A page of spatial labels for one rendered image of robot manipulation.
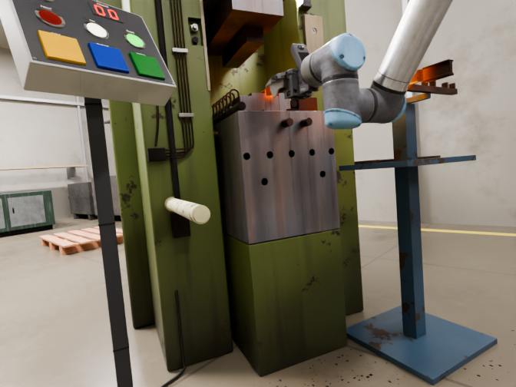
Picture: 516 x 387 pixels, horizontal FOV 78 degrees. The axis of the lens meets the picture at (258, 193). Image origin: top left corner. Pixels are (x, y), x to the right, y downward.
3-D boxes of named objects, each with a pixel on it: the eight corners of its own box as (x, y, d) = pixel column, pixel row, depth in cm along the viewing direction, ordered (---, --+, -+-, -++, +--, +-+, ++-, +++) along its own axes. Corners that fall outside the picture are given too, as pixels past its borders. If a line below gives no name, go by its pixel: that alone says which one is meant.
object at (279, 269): (348, 345, 125) (340, 228, 122) (260, 378, 110) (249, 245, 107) (281, 299, 177) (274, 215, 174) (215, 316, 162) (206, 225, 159)
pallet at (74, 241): (141, 239, 392) (140, 230, 391) (66, 256, 331) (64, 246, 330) (101, 233, 476) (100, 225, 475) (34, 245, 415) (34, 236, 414)
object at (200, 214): (213, 224, 76) (211, 202, 76) (191, 227, 74) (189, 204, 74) (180, 210, 117) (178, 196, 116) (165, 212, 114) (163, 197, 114)
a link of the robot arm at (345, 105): (376, 125, 81) (373, 74, 80) (341, 125, 75) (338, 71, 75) (349, 130, 89) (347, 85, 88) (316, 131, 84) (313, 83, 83)
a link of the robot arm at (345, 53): (339, 71, 74) (336, 26, 73) (309, 85, 85) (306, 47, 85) (370, 72, 78) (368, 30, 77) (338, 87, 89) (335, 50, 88)
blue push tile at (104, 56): (130, 71, 78) (120, 48, 80) (98, 65, 72) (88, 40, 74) (127, 77, 79) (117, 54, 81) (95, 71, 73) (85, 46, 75)
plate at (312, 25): (325, 57, 139) (322, 16, 138) (307, 55, 135) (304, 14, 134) (322, 58, 141) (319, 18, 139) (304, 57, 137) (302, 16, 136)
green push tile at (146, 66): (166, 78, 85) (156, 57, 87) (139, 73, 79) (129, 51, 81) (163, 83, 86) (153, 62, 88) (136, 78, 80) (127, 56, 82)
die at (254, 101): (291, 114, 119) (289, 90, 119) (241, 114, 111) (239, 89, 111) (249, 130, 158) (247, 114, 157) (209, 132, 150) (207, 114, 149)
